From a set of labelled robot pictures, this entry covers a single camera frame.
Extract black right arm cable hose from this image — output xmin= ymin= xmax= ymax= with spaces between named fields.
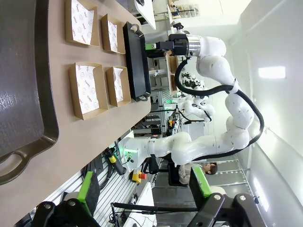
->
xmin=174 ymin=55 xmax=265 ymax=164

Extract black tripod rod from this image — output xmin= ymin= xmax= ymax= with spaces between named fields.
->
xmin=110 ymin=202 xmax=198 ymax=214

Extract rectangular ceiling light panel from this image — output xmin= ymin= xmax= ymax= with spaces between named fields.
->
xmin=258 ymin=67 xmax=286 ymax=79

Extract white background robots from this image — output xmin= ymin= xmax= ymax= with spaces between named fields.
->
xmin=181 ymin=70 xmax=215 ymax=122

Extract black yellow handheld switch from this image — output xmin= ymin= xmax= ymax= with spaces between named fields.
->
xmin=105 ymin=148 xmax=126 ymax=176

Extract aluminium profile robot base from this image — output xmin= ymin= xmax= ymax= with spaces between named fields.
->
xmin=42 ymin=151 xmax=166 ymax=227

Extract yellow emergency stop button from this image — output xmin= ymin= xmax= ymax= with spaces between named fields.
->
xmin=129 ymin=169 xmax=147 ymax=184

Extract brown cardboard food box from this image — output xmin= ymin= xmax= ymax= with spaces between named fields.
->
xmin=68 ymin=62 xmax=109 ymax=121
xmin=64 ymin=0 xmax=100 ymax=47
xmin=106 ymin=66 xmax=132 ymax=107
xmin=100 ymin=13 xmax=126 ymax=54

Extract wooden shelf unit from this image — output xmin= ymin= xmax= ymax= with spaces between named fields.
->
xmin=165 ymin=51 xmax=180 ymax=97

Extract black tray with handles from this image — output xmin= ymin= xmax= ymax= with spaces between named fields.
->
xmin=122 ymin=21 xmax=152 ymax=103

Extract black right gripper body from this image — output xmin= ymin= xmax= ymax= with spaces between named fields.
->
xmin=156 ymin=34 xmax=189 ymax=57

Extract large white table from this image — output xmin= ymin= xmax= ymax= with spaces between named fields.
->
xmin=135 ymin=0 xmax=157 ymax=30

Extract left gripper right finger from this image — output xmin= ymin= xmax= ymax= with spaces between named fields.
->
xmin=188 ymin=166 xmax=268 ymax=227

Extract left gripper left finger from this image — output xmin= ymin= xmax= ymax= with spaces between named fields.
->
xmin=35 ymin=171 xmax=101 ymax=227

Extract white printed paper liner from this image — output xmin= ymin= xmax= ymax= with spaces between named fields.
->
xmin=75 ymin=64 xmax=100 ymax=115
xmin=113 ymin=67 xmax=124 ymax=103
xmin=71 ymin=0 xmax=95 ymax=45
xmin=107 ymin=20 xmax=118 ymax=53

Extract seated background person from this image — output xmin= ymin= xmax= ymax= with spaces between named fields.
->
xmin=178 ymin=162 xmax=218 ymax=187

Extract brown tray with handles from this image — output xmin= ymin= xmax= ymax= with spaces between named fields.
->
xmin=0 ymin=0 xmax=59 ymax=185

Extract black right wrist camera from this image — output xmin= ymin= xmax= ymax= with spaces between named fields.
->
xmin=172 ymin=22 xmax=190 ymax=35

